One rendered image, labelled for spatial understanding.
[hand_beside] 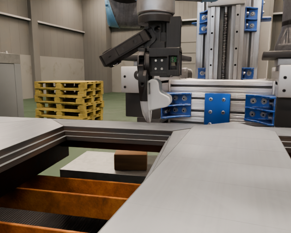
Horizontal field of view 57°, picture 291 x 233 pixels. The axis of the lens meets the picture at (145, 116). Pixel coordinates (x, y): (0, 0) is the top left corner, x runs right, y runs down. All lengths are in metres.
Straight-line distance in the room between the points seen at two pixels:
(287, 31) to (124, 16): 0.55
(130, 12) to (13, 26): 9.83
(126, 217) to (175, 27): 0.38
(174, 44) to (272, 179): 0.30
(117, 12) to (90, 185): 0.63
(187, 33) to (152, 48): 11.67
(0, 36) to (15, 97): 9.14
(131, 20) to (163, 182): 0.81
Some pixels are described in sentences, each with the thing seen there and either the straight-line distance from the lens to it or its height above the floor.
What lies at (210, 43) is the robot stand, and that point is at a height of 1.08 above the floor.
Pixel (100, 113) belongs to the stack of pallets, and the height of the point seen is 0.14.
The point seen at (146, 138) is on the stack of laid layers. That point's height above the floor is 0.83.
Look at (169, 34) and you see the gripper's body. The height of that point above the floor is 1.05.
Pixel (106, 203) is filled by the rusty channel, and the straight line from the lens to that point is 0.58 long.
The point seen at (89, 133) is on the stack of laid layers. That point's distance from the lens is 0.65.
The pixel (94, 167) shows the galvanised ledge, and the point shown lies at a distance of 0.87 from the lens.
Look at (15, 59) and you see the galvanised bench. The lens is 1.29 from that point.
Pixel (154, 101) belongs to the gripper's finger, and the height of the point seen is 0.92.
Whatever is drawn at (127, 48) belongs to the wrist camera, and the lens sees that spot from 0.55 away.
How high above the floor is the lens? 0.97
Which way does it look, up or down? 9 degrees down
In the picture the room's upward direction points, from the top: straight up
